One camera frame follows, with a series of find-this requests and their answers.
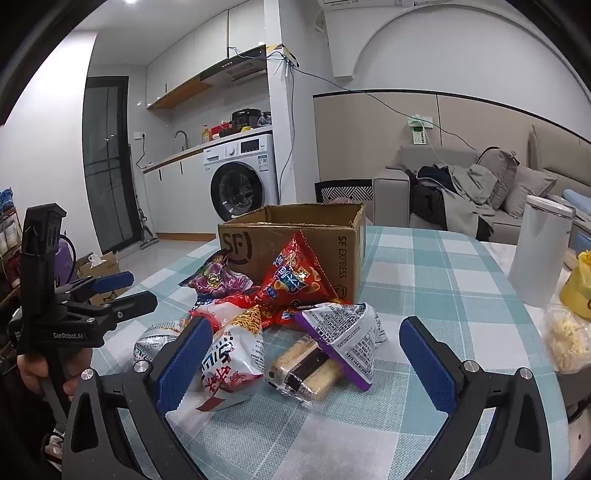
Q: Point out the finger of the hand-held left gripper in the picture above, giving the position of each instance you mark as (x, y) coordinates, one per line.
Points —
(113, 280)
(138, 302)

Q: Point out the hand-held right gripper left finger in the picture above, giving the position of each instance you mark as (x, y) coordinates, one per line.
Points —
(184, 364)

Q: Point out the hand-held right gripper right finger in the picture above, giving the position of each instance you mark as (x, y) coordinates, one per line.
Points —
(425, 369)

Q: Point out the silver snack packet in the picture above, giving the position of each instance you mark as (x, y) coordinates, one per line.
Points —
(152, 344)

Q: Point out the white red noodle snack packet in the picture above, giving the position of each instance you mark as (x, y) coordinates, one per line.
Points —
(235, 350)

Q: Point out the purple white printed snack packet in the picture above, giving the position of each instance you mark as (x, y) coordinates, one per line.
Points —
(351, 337)

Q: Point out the clear cracker packet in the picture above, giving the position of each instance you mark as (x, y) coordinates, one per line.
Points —
(295, 369)

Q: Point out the brown cardboard box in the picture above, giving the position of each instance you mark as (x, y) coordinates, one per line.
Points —
(247, 242)

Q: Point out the person's left forearm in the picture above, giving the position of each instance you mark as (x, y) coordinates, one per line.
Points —
(23, 429)

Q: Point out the person's left hand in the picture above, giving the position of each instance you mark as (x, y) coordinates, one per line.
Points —
(75, 369)

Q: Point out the cardboard box with tissue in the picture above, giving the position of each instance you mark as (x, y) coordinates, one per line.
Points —
(108, 267)

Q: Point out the storage shelf with goods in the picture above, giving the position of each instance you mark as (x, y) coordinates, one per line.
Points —
(8, 235)

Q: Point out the stick vacuum cleaner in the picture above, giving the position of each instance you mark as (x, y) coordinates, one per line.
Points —
(141, 217)

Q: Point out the purple snack bag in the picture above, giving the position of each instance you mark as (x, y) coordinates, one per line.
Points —
(217, 281)

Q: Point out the teal checked tablecloth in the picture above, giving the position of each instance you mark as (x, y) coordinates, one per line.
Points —
(415, 277)

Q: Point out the kitchen counter cabinet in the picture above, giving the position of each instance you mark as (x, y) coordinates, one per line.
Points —
(178, 198)

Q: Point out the dark glass door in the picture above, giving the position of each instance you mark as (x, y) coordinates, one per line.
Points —
(108, 161)

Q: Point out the red triangular snack bag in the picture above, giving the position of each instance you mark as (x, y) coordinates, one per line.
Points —
(295, 277)

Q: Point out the clear bag of chips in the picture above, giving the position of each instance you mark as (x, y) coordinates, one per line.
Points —
(570, 339)

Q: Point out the white washing machine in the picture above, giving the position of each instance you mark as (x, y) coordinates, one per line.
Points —
(240, 184)

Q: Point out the kitchen faucet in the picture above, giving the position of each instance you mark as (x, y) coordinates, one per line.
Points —
(181, 136)

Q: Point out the white cylindrical container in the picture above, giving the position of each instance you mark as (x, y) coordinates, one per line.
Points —
(540, 254)

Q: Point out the dark clothes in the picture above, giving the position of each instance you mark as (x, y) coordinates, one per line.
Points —
(427, 198)

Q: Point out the yellow bag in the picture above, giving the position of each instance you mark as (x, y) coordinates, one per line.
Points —
(579, 290)

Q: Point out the yellow bottle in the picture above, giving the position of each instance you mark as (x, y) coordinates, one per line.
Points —
(206, 134)

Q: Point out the grey sofa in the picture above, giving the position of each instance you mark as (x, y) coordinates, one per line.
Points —
(392, 198)

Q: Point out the grey coat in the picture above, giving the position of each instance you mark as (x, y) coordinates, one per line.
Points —
(471, 194)

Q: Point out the red box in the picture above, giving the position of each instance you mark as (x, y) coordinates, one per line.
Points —
(220, 129)

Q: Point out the black white patterned chair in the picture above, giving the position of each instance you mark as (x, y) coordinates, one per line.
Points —
(344, 190)

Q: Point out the black rice cooker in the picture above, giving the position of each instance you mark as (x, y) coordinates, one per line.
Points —
(246, 120)

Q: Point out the small grey cushion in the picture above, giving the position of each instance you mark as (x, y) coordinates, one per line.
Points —
(531, 189)

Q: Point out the large grey cushion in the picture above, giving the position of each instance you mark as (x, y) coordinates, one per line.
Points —
(501, 170)

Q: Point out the light blue pillow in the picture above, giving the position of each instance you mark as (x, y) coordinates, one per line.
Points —
(577, 201)

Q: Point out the white upper cabinets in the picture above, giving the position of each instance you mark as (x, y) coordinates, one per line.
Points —
(194, 55)

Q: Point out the range hood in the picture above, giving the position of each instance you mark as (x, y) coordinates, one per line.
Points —
(235, 69)

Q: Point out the white router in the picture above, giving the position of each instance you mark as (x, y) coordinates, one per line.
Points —
(287, 54)

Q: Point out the white wall control panel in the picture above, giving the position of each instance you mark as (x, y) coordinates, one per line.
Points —
(419, 133)

